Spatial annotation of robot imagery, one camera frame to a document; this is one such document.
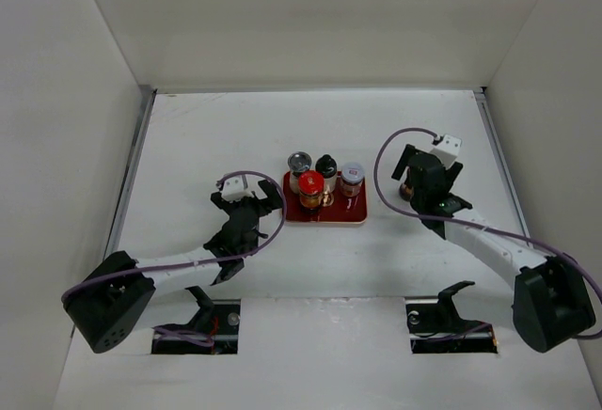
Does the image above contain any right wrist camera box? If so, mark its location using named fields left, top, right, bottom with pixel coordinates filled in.
left=430, top=134, right=462, bottom=169

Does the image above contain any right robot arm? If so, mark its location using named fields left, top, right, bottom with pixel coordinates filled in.
left=391, top=145, right=596, bottom=353

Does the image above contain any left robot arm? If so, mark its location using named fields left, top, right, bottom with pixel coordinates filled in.
left=61, top=171, right=287, bottom=354

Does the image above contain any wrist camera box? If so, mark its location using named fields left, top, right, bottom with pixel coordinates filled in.
left=430, top=134, right=462, bottom=169
left=220, top=175, right=251, bottom=202

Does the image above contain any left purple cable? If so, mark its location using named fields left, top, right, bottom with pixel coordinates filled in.
left=60, top=170, right=287, bottom=348

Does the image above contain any red-capped sauce bottle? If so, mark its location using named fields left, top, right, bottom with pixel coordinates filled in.
left=399, top=175, right=414, bottom=202
left=297, top=170, right=325, bottom=212

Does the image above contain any clear-lid grinder bottle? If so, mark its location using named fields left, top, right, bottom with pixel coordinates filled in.
left=287, top=151, right=312, bottom=194

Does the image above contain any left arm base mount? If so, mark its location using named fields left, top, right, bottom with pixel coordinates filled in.
left=150, top=286, right=242, bottom=355

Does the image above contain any white-capped spice jar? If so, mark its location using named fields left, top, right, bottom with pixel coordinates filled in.
left=340, top=162, right=365, bottom=197

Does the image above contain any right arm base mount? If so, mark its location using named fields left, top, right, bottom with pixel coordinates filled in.
left=404, top=280, right=498, bottom=355

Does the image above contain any red rectangular tray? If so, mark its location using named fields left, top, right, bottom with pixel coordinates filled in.
left=281, top=171, right=369, bottom=226

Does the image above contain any black-capped white bottle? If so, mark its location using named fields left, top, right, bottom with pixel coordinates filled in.
left=315, top=154, right=338, bottom=193

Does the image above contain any purple cable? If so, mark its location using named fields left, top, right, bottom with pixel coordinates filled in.
left=373, top=126, right=602, bottom=341
left=60, top=170, right=287, bottom=348

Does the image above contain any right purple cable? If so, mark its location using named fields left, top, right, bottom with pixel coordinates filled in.
left=373, top=126, right=602, bottom=341

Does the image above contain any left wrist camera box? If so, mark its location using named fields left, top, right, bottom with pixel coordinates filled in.
left=220, top=175, right=251, bottom=202

